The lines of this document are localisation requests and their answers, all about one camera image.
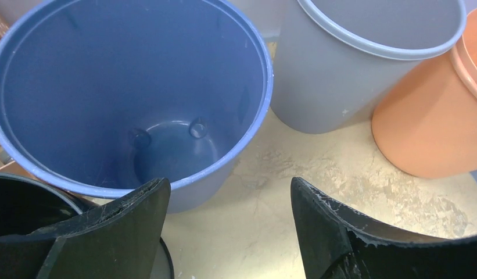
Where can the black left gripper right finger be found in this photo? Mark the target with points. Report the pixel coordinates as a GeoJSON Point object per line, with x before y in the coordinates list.
{"type": "Point", "coordinates": [337, 241]}

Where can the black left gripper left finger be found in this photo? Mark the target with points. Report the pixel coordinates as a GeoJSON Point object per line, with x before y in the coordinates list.
{"type": "Point", "coordinates": [107, 238]}

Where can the blue plastic bucket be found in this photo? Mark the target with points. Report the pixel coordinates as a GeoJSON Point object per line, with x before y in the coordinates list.
{"type": "Point", "coordinates": [100, 97]}

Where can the orange plastic bucket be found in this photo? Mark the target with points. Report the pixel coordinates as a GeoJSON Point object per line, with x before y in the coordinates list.
{"type": "Point", "coordinates": [427, 124]}

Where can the grey plastic bucket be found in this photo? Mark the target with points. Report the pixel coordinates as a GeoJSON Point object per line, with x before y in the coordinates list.
{"type": "Point", "coordinates": [335, 57]}

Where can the small black plastic bucket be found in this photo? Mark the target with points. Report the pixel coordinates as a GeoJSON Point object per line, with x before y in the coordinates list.
{"type": "Point", "coordinates": [15, 204]}

